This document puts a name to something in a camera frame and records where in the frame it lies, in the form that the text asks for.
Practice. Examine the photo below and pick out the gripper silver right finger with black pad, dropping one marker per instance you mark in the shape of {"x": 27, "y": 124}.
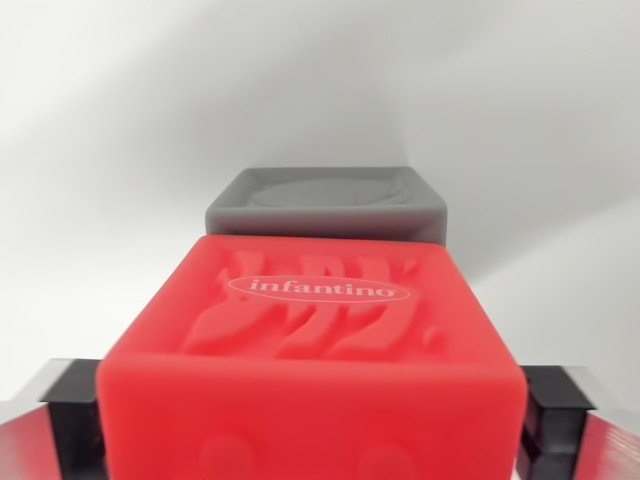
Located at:
{"x": 565, "y": 435}

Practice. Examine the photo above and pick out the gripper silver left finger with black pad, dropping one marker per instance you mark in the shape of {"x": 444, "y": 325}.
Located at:
{"x": 60, "y": 430}

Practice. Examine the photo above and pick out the red infantino soft cube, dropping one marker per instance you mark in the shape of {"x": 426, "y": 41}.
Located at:
{"x": 310, "y": 400}

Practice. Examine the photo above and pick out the grey soft cube with dots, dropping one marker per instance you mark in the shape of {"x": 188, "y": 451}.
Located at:
{"x": 320, "y": 220}

